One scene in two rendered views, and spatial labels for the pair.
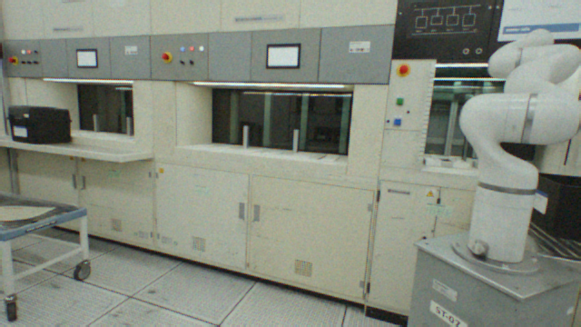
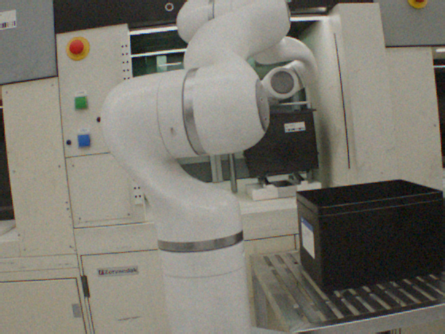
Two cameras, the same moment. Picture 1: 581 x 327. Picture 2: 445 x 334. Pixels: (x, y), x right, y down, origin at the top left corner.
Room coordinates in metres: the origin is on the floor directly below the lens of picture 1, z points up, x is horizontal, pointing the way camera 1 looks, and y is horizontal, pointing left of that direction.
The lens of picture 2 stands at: (0.00, -0.29, 1.11)
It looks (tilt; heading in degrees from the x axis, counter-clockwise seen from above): 5 degrees down; 338
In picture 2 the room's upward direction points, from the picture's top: 6 degrees counter-clockwise
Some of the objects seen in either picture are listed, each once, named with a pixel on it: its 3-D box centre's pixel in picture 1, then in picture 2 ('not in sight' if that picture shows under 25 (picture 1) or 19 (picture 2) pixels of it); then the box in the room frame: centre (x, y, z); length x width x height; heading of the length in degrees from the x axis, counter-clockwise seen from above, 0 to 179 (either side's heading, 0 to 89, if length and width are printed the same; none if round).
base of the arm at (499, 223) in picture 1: (498, 222); (207, 303); (0.74, -0.56, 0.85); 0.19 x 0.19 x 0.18
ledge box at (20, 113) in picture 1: (40, 123); not in sight; (2.16, 1.85, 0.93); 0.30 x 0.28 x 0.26; 68
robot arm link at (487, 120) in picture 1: (497, 141); (168, 157); (0.76, -0.53, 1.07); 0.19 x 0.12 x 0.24; 51
